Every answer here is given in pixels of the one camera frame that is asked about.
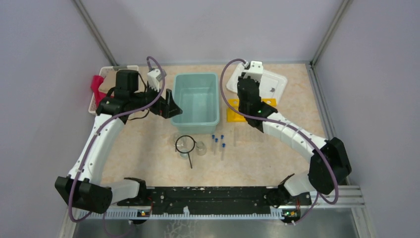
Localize clear glass flask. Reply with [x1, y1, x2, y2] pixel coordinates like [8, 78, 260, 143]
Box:
[169, 132, 186, 148]

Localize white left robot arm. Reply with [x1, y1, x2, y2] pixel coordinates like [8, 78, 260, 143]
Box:
[54, 68, 182, 214]

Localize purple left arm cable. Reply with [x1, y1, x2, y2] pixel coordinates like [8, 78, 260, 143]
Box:
[68, 56, 166, 238]

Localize clear glass beaker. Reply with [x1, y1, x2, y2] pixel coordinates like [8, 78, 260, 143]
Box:
[195, 141, 207, 156]

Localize white perforated plastic basket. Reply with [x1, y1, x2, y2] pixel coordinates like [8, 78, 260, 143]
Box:
[88, 65, 139, 115]

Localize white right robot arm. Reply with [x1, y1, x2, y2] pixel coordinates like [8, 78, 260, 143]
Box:
[237, 73, 352, 205]

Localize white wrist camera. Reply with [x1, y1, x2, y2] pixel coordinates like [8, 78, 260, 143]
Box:
[241, 60, 263, 83]
[147, 69, 162, 92]

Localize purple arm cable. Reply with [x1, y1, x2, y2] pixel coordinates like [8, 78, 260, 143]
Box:
[219, 58, 339, 226]
[68, 56, 166, 238]

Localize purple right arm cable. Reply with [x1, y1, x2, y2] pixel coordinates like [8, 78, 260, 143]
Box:
[219, 58, 339, 226]

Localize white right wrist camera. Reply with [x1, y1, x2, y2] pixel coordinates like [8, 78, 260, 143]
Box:
[241, 60, 263, 83]

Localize pink cloth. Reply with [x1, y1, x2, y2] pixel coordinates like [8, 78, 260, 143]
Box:
[91, 75, 107, 102]

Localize small clear glass dish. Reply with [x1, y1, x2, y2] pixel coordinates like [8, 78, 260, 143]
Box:
[179, 148, 190, 159]

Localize white plastic tray lid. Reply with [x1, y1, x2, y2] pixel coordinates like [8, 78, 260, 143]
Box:
[226, 63, 288, 103]

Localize teal plastic bin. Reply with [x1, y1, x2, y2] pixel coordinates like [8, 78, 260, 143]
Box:
[171, 72, 220, 134]

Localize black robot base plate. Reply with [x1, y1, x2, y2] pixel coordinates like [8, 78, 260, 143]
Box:
[118, 186, 312, 215]

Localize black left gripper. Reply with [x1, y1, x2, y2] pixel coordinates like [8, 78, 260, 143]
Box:
[130, 80, 182, 118]

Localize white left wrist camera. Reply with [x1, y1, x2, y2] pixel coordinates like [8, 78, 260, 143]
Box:
[147, 69, 162, 92]

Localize yellow test tube rack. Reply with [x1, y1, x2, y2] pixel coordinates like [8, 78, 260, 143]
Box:
[227, 98, 277, 122]

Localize beige cloth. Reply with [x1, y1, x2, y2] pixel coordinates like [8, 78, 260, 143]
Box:
[98, 70, 117, 93]

